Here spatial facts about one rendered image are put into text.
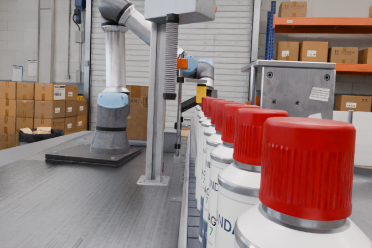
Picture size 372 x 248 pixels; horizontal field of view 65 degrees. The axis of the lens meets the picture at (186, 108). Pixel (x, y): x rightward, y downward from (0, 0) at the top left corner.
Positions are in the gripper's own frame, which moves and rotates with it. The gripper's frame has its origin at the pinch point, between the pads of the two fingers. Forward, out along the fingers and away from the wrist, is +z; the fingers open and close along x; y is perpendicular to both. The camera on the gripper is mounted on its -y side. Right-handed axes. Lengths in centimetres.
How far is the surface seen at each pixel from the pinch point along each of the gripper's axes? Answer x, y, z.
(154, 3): -55, -15, -13
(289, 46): 240, 140, -245
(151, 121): -34.8, -15.0, 11.5
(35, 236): -55, -30, 44
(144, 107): 17.3, -26.9, -19.3
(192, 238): -64, -3, 43
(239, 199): -94, -1, 43
